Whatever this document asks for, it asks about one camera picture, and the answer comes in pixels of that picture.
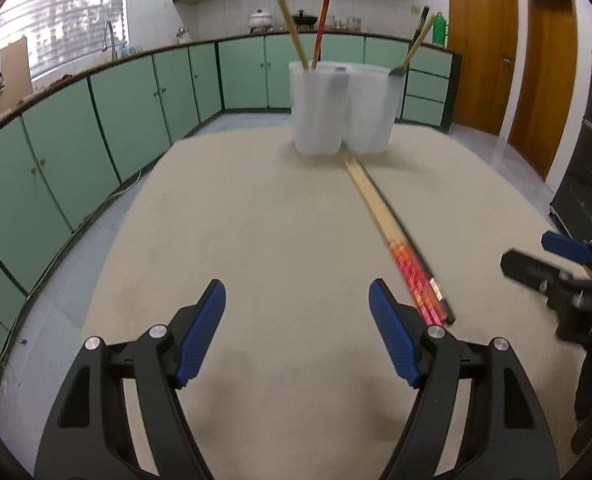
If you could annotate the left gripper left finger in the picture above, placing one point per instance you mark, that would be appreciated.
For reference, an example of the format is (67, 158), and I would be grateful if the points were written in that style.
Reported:
(87, 435)

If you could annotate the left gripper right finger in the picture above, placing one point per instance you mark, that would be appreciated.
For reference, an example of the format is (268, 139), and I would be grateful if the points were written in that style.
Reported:
(506, 435)

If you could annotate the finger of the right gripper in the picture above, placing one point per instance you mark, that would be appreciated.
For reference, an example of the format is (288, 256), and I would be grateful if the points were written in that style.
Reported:
(566, 247)
(537, 275)

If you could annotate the black chopstick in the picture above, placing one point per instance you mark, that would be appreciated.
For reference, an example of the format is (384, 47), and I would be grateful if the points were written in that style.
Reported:
(421, 23)
(416, 254)

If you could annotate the red patterned wooden chopstick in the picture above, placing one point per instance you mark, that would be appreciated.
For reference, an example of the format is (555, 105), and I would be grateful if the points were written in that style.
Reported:
(401, 244)
(391, 239)
(317, 46)
(406, 239)

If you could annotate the small dark steel spoon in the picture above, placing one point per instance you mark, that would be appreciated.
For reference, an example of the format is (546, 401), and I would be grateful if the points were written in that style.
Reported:
(339, 79)

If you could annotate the plain wooden chopstick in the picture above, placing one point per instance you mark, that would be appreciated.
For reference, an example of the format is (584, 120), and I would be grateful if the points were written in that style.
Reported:
(418, 43)
(292, 29)

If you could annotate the green kitchen base cabinets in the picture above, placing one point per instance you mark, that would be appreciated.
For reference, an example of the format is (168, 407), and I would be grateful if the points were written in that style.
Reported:
(63, 152)

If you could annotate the brown wooden door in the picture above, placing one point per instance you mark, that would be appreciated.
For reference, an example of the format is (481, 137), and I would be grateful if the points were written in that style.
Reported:
(548, 82)
(484, 33)

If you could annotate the green thermos jug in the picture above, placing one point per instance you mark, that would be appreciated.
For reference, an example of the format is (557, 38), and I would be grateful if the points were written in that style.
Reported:
(439, 30)

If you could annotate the white twin utensil holder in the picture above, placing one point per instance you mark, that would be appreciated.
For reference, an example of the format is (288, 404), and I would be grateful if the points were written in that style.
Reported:
(361, 122)

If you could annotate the glass jars on counter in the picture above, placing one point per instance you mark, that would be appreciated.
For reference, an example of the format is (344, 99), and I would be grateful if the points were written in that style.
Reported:
(350, 24)

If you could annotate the cardboard board with latches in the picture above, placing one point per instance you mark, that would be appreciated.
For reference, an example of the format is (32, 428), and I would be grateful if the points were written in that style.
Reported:
(15, 79)

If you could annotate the chrome sink faucet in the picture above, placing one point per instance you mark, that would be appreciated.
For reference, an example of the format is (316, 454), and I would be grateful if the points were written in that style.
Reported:
(109, 41)

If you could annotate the window with blinds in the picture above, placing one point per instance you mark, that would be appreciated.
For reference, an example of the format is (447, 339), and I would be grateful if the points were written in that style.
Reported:
(59, 31)

